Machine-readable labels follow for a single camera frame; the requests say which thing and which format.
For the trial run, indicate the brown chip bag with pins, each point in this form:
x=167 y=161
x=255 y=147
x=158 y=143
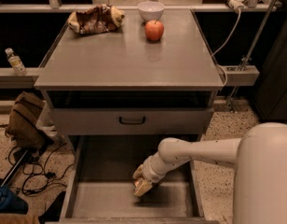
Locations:
x=99 y=19

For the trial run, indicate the clear plastic water bottle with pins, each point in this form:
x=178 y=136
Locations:
x=15 y=62

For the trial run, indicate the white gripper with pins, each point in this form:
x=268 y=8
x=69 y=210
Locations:
x=148 y=171

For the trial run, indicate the white bowl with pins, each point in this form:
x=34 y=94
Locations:
x=151 y=10

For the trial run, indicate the grey drawer cabinet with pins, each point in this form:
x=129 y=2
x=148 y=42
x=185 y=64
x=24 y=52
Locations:
x=125 y=70

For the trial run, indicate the open grey middle drawer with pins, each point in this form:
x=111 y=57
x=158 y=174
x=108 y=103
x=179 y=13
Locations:
x=100 y=189

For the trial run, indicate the red apple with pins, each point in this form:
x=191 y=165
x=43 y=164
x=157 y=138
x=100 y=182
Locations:
x=154 y=30

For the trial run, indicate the brown backpack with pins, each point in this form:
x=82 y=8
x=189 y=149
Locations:
x=22 y=122

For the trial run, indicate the closed grey top drawer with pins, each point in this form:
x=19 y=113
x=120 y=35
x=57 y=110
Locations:
x=102 y=121

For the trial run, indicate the white power adapter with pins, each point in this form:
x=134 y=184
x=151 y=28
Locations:
x=235 y=0

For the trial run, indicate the metal tripod pole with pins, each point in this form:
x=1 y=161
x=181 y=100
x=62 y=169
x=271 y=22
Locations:
x=245 y=60

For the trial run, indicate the black drawer handle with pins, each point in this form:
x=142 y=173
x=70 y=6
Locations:
x=129 y=121

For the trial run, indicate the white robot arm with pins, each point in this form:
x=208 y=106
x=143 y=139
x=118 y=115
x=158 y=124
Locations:
x=259 y=160

